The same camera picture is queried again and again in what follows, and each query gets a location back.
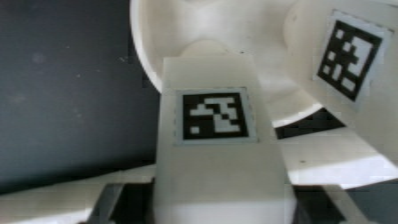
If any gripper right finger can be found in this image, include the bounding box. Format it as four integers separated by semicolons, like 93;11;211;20
291;185;372;224

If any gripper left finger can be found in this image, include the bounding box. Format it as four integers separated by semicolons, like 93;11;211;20
86;183;154;224

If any white stool leg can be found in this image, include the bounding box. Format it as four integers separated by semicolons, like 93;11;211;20
150;39;296;224
284;0;398;164

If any white round stool seat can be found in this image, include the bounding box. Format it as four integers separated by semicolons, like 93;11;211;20
129;0;321;128

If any white front barrier wall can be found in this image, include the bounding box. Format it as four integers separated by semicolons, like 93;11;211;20
0;165;156;224

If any white barrier wall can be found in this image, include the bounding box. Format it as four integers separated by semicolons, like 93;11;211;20
0;165;156;224
278;128;398;189

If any white right barrier wall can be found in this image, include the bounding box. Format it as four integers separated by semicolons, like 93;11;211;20
278;128;398;189

